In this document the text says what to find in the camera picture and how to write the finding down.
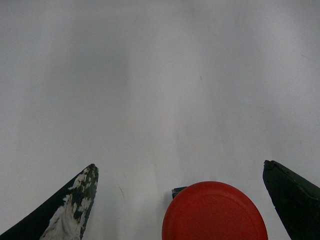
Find red mushroom push button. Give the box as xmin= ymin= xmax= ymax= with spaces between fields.
xmin=161 ymin=181 xmax=268 ymax=240

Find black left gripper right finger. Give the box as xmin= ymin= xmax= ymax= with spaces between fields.
xmin=262 ymin=160 xmax=320 ymax=240

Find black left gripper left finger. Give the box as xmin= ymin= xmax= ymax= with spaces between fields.
xmin=0 ymin=163 xmax=99 ymax=240

